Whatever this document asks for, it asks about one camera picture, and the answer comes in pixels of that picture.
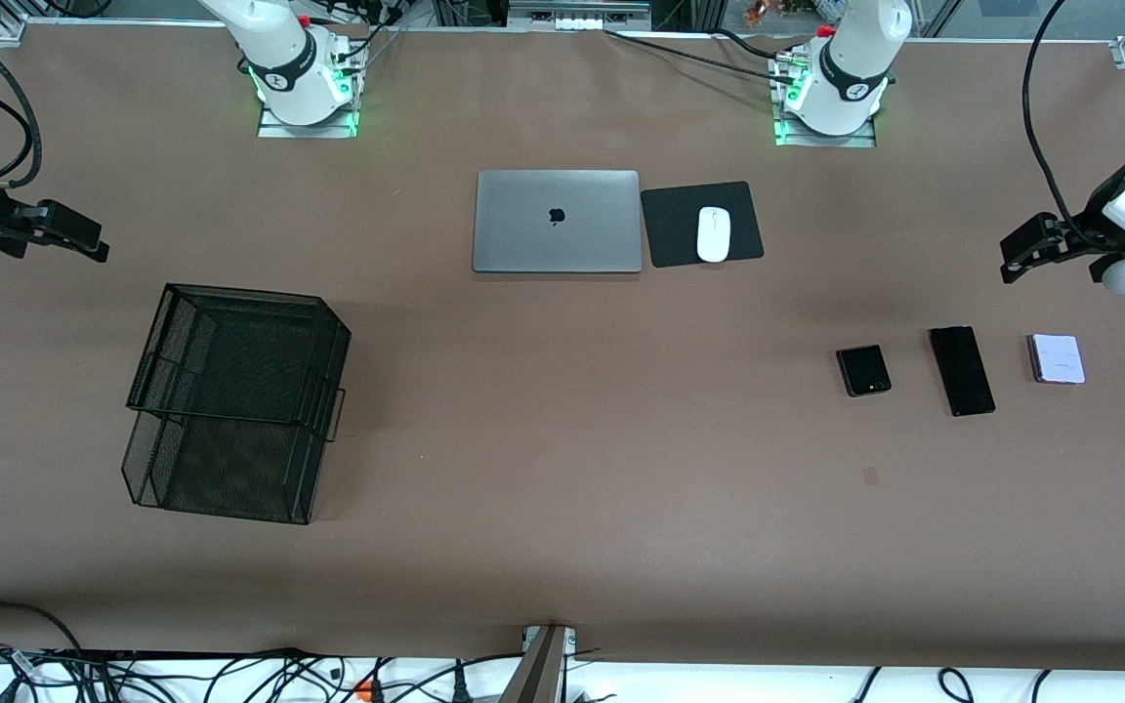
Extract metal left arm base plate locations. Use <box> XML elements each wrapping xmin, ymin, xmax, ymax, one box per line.
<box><xmin>770</xmin><ymin>54</ymin><xmax>878</xmax><ymax>148</ymax></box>

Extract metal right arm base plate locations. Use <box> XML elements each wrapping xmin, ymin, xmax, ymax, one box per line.
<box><xmin>258</xmin><ymin>39</ymin><xmax>361</xmax><ymax>139</ymax></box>

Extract white lavender flip phone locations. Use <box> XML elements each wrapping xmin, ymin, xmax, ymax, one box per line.
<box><xmin>1027</xmin><ymin>334</ymin><xmax>1087</xmax><ymax>385</ymax></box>

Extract silver power strip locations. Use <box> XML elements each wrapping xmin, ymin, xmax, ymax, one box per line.
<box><xmin>507</xmin><ymin>0</ymin><xmax>653</xmax><ymax>32</ymax></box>

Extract black arched floor cable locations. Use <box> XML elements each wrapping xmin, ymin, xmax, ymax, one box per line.
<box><xmin>0</xmin><ymin>601</ymin><xmax>85</xmax><ymax>655</ymax></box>

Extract silver closed laptop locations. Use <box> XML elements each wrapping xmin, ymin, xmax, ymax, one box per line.
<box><xmin>473</xmin><ymin>170</ymin><xmax>643</xmax><ymax>274</ymax></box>

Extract long black smartphone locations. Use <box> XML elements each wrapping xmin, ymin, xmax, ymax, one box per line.
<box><xmin>928</xmin><ymin>326</ymin><xmax>997</xmax><ymax>418</ymax></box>

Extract black mesh two-tier tray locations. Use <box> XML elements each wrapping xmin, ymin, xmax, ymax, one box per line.
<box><xmin>121</xmin><ymin>283</ymin><xmax>353</xmax><ymax>526</ymax></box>

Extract tangled black floor cables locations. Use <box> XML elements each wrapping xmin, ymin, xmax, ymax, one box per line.
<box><xmin>0</xmin><ymin>642</ymin><xmax>524</xmax><ymax>703</ymax></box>

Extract black mouse pad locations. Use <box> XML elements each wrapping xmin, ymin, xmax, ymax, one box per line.
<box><xmin>641</xmin><ymin>181</ymin><xmax>766</xmax><ymax>269</ymax></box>

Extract white computer mouse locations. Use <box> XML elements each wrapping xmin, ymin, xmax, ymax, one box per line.
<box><xmin>697</xmin><ymin>206</ymin><xmax>731</xmax><ymax>264</ymax></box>

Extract black table cable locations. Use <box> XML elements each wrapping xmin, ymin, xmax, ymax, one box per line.
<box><xmin>604</xmin><ymin>29</ymin><xmax>788</xmax><ymax>79</ymax></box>
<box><xmin>714</xmin><ymin>29</ymin><xmax>793</xmax><ymax>60</ymax></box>

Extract small black flip phone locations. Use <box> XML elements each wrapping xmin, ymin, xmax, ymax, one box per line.
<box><xmin>836</xmin><ymin>344</ymin><xmax>893</xmax><ymax>398</ymax></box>

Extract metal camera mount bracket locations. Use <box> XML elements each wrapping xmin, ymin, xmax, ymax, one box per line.
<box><xmin>521</xmin><ymin>625</ymin><xmax>579</xmax><ymax>703</ymax></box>

